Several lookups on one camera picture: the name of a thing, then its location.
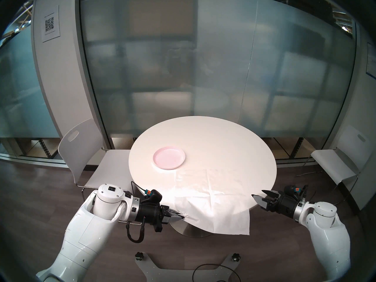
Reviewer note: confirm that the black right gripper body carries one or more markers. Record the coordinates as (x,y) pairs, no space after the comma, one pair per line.
(283,206)

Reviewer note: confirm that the black star knob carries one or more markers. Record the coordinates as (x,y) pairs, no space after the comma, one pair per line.
(139,256)
(235,257)

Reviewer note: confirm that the white paper napkin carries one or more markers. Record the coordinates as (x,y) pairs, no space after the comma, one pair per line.
(211,202)

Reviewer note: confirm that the silver table pedestal base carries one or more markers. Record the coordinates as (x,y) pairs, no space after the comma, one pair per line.
(188,230)

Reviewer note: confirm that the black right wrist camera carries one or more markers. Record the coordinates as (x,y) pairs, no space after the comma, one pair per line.
(290,191)

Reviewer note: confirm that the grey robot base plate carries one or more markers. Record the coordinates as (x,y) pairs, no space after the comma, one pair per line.
(149,269)

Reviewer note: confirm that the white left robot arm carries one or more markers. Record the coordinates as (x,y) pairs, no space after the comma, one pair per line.
(88,234)

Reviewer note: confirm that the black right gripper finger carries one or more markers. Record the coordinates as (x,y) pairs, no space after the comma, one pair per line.
(270,194)
(260,201)

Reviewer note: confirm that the pink round plate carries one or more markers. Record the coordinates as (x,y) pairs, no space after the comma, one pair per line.
(169,158)

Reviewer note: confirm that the QR code paper sign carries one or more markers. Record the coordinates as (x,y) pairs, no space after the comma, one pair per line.
(50,24)

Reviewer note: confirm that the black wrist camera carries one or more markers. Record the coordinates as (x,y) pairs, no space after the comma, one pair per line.
(290,191)
(154,196)

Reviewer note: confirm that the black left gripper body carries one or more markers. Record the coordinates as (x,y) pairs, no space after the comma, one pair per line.
(149,213)

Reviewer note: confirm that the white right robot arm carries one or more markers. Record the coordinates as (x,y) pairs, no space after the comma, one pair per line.
(329,243)

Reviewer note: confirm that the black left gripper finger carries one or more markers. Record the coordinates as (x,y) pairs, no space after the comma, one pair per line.
(176,213)
(176,218)

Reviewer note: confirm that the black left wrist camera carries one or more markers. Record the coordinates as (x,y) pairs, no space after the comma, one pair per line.
(154,196)

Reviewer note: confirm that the metal shelf rack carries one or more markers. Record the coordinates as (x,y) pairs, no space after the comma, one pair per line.
(43,149)
(297,147)

